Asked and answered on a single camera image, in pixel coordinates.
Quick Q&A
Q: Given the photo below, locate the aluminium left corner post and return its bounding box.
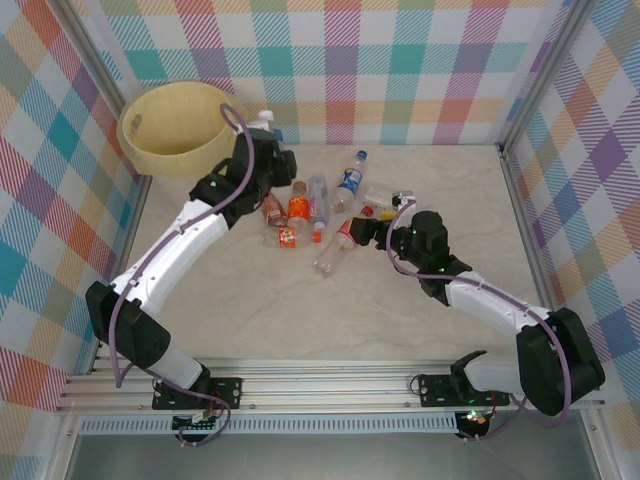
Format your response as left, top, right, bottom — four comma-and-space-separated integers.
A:
52, 0, 154, 179

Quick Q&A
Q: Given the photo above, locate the clear bottle white green label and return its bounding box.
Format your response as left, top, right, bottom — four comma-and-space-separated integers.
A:
363, 185, 399, 210

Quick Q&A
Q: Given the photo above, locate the cream round bin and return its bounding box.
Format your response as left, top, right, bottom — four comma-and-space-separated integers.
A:
117, 80, 247, 180

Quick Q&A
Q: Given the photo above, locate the clear purple-tinted ribbed bottle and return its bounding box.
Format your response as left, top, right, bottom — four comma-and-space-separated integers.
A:
308, 173, 332, 232

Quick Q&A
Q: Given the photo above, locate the aluminium right side rail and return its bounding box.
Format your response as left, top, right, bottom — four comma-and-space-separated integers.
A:
498, 143, 559, 314

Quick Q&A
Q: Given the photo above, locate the orange label juice bottle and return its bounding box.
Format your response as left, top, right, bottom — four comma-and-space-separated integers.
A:
286, 180, 311, 227

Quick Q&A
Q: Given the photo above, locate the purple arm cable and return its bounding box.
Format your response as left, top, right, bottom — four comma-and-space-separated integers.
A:
110, 103, 256, 449
385, 197, 574, 444

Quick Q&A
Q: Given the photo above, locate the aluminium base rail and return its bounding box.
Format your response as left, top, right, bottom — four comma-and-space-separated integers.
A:
54, 357, 609, 414

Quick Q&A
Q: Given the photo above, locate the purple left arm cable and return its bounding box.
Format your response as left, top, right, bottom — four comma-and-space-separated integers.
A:
110, 103, 256, 449

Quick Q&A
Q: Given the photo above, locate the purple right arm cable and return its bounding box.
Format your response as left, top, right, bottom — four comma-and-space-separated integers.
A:
385, 197, 574, 444

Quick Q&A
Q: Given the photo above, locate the aluminium right corner post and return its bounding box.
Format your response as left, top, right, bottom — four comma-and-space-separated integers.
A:
497, 0, 594, 156

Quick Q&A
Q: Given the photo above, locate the grey metal panel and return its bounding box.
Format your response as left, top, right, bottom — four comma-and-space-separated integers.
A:
64, 432, 601, 480

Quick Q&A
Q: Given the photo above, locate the black right electronics board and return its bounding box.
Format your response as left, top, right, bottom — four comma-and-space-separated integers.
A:
457, 409, 494, 439

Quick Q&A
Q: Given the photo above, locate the clear cola bottle red label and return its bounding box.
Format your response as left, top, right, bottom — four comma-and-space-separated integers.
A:
313, 204, 376, 278

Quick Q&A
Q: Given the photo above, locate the clear bottle blue label blue cap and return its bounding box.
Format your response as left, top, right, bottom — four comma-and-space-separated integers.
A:
332, 149, 371, 216

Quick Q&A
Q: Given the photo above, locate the black left electronics board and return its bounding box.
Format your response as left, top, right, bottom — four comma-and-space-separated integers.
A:
172, 413, 221, 434

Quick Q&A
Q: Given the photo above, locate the water bottle blue label white cap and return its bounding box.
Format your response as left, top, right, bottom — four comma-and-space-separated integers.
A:
248, 109, 286, 146

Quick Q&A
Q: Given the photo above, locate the black mounting plate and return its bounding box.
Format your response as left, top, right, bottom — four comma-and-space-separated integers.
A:
152, 377, 245, 411
417, 373, 511, 409

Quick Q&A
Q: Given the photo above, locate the aluminium corner post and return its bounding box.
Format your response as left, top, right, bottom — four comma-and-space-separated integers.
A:
497, 0, 594, 156
52, 0, 154, 179

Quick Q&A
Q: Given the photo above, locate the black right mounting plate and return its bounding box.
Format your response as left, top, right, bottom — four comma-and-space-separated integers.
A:
417, 373, 511, 409

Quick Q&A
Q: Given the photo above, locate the white slotted cable duct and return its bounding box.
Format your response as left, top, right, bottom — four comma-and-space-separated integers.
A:
79, 412, 459, 435

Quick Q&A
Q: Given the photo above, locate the crushed bottle orange green label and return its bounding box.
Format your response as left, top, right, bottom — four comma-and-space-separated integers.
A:
263, 223, 326, 252

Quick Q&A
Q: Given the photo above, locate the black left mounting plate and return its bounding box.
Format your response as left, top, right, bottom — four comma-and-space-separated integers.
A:
152, 377, 245, 411

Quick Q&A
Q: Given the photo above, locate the black electronics board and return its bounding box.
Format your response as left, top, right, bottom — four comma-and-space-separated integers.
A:
172, 413, 221, 434
457, 409, 494, 439

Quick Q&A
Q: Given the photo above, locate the brown coffee drink bottle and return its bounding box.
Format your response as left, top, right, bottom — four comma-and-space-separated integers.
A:
262, 192, 289, 229

